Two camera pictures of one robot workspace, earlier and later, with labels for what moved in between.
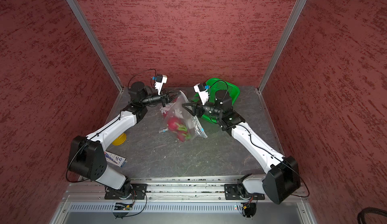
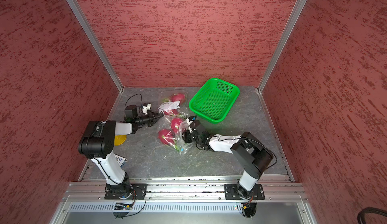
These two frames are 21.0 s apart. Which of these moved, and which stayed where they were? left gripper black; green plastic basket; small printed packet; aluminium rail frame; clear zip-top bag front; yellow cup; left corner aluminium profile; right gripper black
Moved: clear zip-top bag front; right gripper black; left gripper black
Stayed: left corner aluminium profile; aluminium rail frame; small printed packet; green plastic basket; yellow cup
